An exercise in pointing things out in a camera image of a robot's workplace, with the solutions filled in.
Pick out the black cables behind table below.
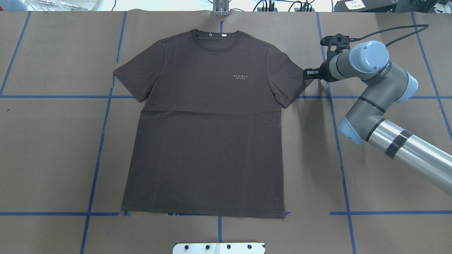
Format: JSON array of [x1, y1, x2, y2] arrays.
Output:
[[253, 0, 315, 12]]

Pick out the aluminium frame post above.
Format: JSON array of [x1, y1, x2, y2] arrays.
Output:
[[210, 0, 230, 17]]

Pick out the black right braided cable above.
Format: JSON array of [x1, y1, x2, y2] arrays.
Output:
[[348, 24, 430, 47]]

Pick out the grey box with label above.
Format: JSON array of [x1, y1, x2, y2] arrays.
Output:
[[333, 0, 397, 13]]

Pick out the dark brown t-shirt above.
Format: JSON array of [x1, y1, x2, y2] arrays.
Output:
[[113, 29, 310, 219]]

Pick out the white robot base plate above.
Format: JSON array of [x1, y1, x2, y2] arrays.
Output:
[[172, 242, 267, 254]]

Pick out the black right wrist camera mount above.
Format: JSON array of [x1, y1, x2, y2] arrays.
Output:
[[320, 34, 350, 60]]

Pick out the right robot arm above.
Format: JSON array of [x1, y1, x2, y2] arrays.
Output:
[[303, 36, 452, 194]]

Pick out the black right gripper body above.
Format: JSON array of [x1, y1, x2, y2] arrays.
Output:
[[315, 62, 334, 83]]

